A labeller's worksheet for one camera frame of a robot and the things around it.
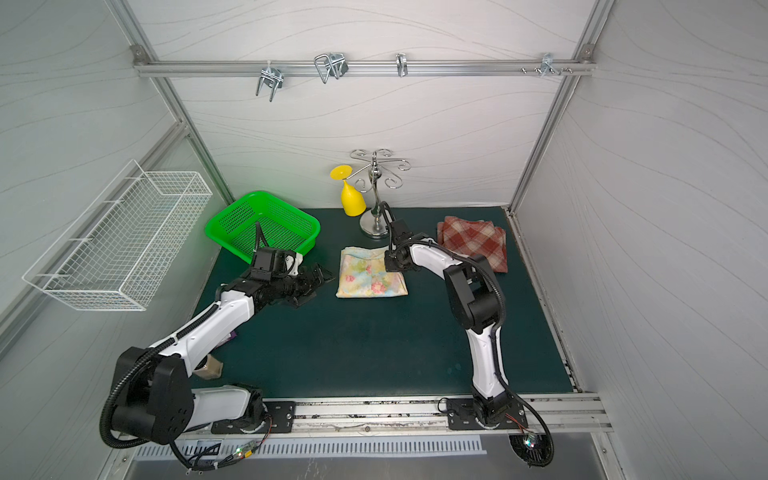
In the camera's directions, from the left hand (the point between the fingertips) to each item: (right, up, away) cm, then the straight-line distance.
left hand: (322, 284), depth 83 cm
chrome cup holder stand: (+12, +18, +32) cm, 39 cm away
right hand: (+21, +5, +17) cm, 27 cm away
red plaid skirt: (+50, +13, +24) cm, 57 cm away
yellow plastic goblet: (+6, +26, +18) cm, 32 cm away
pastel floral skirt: (+10, +1, +15) cm, 18 cm away
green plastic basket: (-23, +18, +31) cm, 42 cm away
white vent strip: (+4, -37, -13) cm, 40 cm away
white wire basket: (-45, +9, -16) cm, 48 cm away
